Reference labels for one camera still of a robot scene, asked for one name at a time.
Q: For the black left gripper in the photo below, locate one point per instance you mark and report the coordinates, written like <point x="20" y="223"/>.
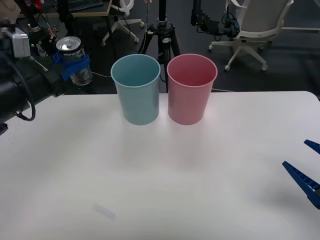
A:
<point x="52" y="80"/>

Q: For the black tripod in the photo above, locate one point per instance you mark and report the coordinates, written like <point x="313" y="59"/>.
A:
<point x="162" y="40"/>

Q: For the wooden edged desk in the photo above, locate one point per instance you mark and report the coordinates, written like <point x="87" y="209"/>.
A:
<point x="82" y="7"/>

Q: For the pink plastic bin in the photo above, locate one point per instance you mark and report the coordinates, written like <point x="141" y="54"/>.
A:
<point x="187" y="105"/>

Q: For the black robot arm on stand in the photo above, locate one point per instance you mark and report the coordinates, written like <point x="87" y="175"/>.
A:
<point x="197" y="12"/>

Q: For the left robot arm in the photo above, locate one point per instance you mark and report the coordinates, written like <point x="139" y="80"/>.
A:
<point x="15" y="95"/>

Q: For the white office chair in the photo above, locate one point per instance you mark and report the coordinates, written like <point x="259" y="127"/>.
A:
<point x="122" y="22"/>
<point x="260" y="22"/>

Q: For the pale blue plastic bin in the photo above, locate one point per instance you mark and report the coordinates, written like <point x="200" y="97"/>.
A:
<point x="137" y="105"/>

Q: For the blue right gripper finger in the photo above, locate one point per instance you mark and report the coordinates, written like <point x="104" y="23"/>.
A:
<point x="302" y="181"/>
<point x="313" y="145"/>

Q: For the black drink can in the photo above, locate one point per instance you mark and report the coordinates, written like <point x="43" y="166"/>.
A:
<point x="70" y="46"/>

